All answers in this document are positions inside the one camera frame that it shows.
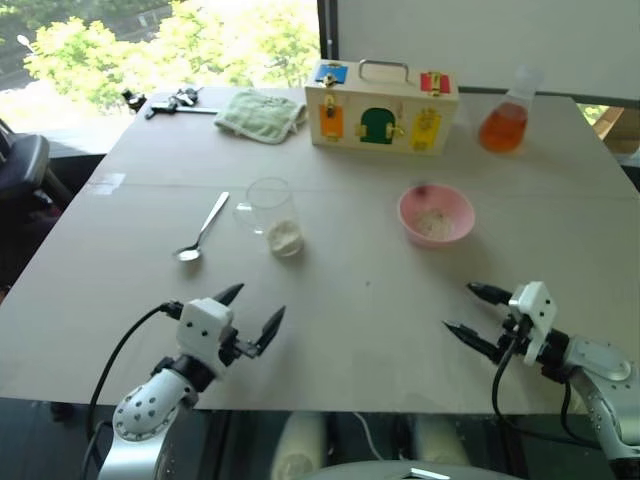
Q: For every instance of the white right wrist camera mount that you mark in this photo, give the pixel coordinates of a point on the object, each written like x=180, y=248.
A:
x=539, y=310

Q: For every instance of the small black clamp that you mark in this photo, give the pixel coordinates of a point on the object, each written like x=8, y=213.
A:
x=132, y=97

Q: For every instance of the black chair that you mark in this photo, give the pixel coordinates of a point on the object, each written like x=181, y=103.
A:
x=25, y=160

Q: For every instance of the grey rounded robot torso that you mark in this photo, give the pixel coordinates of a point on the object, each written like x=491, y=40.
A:
x=360, y=472

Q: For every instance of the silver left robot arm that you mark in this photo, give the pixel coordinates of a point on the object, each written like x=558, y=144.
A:
x=145, y=410

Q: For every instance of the silver metal spoon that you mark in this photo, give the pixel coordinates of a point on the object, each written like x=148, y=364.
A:
x=189, y=254

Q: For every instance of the pink plastic bowl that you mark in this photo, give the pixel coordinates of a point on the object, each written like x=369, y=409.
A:
x=422, y=242

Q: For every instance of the white rounded robot leg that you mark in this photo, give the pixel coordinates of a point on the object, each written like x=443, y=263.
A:
x=300, y=445
x=440, y=440

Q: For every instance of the brown cardboard box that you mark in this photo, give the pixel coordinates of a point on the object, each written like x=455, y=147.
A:
x=625, y=130

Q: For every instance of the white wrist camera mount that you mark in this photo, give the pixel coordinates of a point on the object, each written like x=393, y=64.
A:
x=539, y=310
x=201, y=325

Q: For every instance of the clear glass mug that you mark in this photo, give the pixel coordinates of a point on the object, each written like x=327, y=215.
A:
x=270, y=200

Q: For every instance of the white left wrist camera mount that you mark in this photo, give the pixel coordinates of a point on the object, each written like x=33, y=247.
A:
x=201, y=325

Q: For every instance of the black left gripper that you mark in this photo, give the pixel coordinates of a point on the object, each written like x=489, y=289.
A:
x=229, y=347

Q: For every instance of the black and silver tool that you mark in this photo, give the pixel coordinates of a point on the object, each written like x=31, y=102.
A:
x=165, y=106

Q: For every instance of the black window post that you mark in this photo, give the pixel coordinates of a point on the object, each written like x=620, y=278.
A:
x=328, y=40

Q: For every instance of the clear conical flask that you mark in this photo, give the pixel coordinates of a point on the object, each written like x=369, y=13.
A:
x=505, y=125

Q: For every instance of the white partition panel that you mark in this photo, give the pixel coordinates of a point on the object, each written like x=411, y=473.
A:
x=475, y=40

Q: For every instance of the flat metal strip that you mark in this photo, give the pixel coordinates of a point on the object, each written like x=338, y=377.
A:
x=202, y=110

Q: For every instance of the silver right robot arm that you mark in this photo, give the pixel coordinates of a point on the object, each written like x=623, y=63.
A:
x=600, y=365

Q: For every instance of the orange liquid in flask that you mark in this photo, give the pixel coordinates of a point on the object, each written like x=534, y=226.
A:
x=504, y=131

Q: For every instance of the green tree outside window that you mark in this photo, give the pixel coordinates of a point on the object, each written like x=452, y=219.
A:
x=175, y=45

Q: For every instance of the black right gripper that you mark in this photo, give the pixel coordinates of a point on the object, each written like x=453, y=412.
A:
x=515, y=340

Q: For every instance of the light green towel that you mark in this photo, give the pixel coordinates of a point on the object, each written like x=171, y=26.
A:
x=260, y=115

